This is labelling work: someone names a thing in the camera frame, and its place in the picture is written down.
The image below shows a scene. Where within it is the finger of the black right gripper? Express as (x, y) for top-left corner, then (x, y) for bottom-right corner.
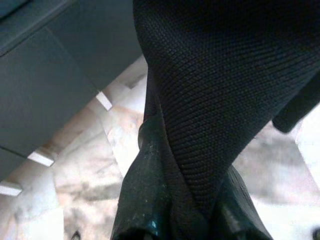
(272, 72), (320, 133)

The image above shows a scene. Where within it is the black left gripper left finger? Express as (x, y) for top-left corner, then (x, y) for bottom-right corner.
(111, 120), (176, 240)

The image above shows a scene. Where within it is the black garment red stripe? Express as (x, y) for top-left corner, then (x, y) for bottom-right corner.
(132, 0), (320, 240)

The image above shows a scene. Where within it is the black TV console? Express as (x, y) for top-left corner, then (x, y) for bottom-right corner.
(0, 0), (148, 197)

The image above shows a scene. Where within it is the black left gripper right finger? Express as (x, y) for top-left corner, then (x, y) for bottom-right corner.
(214, 164), (274, 240)

